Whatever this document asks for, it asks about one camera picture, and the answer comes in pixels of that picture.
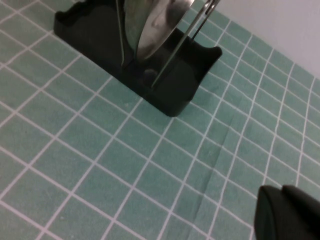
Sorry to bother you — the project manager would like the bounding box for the green white checked tablecloth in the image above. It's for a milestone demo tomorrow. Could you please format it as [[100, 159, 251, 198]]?
[[0, 0, 320, 240]]

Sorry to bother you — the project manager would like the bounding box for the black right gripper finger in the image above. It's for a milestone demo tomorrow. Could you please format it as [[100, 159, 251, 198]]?
[[254, 184, 320, 240]]

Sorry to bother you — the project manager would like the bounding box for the black tray wire lid rack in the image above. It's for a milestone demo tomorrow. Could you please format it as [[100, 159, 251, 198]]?
[[53, 0, 223, 118]]

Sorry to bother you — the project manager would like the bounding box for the steel pot lid black knob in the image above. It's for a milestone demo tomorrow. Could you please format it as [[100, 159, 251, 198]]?
[[124, 0, 196, 60]]

